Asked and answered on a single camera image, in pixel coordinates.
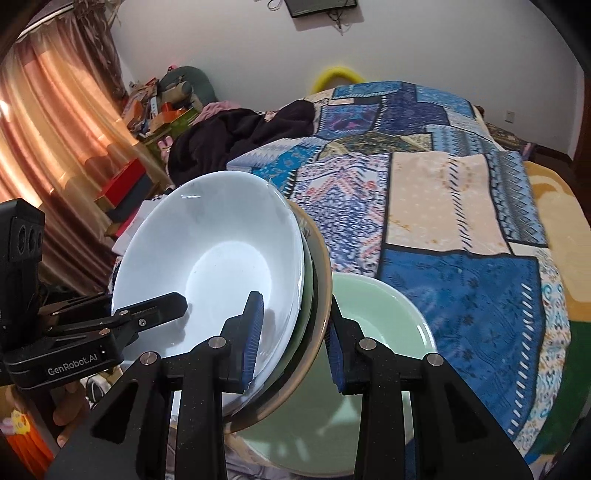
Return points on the white wall socket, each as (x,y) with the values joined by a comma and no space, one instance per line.
(509,115)

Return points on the person's left hand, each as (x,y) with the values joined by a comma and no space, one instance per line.
(69,410)

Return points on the white sheet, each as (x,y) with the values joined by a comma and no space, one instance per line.
(124,240)

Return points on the green bowl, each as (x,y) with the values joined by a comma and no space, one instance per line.
(307,295)

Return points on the green cardboard box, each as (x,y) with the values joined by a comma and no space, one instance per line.
(182,121)

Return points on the grey cushion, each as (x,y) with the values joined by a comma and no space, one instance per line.
(189,76)

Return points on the pink cloth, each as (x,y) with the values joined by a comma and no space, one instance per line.
(217,110)

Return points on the dark blue box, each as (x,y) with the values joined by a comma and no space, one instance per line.
(136,201)

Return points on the pink bunny toy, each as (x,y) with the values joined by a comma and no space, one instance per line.
(164,144)

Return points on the pink bowl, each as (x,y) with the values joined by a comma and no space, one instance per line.
(325,277)

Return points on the patterned bag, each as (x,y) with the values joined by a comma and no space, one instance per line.
(508,136)

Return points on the green plate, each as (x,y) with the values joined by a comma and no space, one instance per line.
(383,318)

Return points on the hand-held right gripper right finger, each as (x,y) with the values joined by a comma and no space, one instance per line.
(333,357)

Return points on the small black wall monitor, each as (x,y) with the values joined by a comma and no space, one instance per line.
(318,3)

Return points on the blue patchwork blanket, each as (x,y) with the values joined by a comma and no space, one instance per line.
(438,230)

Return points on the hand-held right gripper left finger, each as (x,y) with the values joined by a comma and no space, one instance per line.
(253,341)

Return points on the white bowl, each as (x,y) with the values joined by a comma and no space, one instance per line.
(207,258)

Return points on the orange curtain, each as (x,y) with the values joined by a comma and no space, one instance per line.
(55,138)

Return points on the red box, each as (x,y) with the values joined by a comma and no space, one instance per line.
(124,184)

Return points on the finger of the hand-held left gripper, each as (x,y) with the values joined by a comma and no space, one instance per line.
(152,309)
(78,308)

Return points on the pile of cardboard boxes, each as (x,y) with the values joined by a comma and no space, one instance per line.
(143,101)

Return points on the dark clothing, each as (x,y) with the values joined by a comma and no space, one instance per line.
(231,134)

